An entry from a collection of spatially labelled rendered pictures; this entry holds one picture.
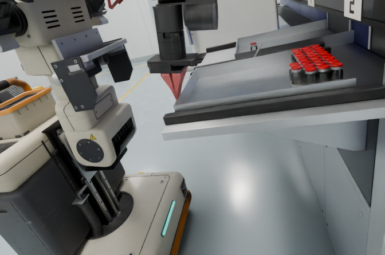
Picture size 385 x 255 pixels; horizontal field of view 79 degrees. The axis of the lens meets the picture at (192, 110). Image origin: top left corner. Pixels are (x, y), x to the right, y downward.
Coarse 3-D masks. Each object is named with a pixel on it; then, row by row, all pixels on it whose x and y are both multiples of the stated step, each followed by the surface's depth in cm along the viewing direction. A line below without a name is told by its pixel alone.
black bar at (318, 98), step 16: (304, 96) 42; (320, 96) 41; (336, 96) 40; (352, 96) 40; (368, 96) 39; (384, 96) 39; (176, 112) 50; (192, 112) 48; (208, 112) 47; (224, 112) 46; (240, 112) 45; (256, 112) 45
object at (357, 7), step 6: (348, 0) 48; (360, 0) 43; (348, 6) 48; (354, 6) 45; (360, 6) 43; (348, 12) 48; (354, 12) 46; (360, 12) 43; (354, 18) 46; (360, 18) 44
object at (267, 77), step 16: (224, 64) 70; (240, 64) 69; (256, 64) 68; (272, 64) 67; (288, 64) 64; (192, 80) 66; (208, 80) 69; (224, 80) 66; (240, 80) 63; (256, 80) 60; (272, 80) 57; (288, 80) 55; (336, 80) 41; (352, 80) 40; (192, 96) 61; (208, 96) 58; (224, 96) 56; (240, 96) 46; (256, 96) 45; (272, 96) 45; (288, 96) 44
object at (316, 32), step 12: (312, 24) 90; (324, 24) 90; (252, 36) 97; (264, 36) 96; (276, 36) 95; (288, 36) 93; (300, 36) 89; (312, 36) 84; (324, 36) 69; (336, 36) 68; (348, 36) 67; (240, 48) 96; (264, 48) 73; (276, 48) 73; (288, 48) 72
